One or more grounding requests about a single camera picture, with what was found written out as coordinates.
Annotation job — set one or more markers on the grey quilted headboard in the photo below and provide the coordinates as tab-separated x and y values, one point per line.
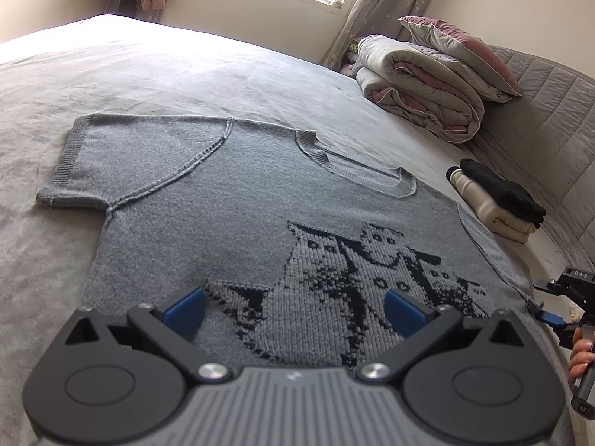
558	125

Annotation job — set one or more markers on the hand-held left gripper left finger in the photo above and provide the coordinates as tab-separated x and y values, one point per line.
186	311

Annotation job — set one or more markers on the folded grey pink duvet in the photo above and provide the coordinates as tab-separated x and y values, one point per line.
418	88

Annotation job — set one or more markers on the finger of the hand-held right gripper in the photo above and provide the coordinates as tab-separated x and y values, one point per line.
553	318
546	285

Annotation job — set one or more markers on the grey knitted cat sweater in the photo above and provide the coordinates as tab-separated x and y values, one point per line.
209	204

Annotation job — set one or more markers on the folded beige garment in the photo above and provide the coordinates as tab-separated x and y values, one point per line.
488	213

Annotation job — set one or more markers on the person's right hand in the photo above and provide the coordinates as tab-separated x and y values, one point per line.
583	353

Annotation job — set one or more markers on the folded black garment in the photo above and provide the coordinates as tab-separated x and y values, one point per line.
506	190

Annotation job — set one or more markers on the grey star curtain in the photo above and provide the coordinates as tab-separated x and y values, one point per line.
386	4

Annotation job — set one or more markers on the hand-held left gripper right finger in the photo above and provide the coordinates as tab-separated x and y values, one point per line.
404	313

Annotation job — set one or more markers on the pink grey pillow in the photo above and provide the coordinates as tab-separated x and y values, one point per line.
460	51

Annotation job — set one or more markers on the bed with grey sheet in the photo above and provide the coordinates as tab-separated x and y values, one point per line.
37	195

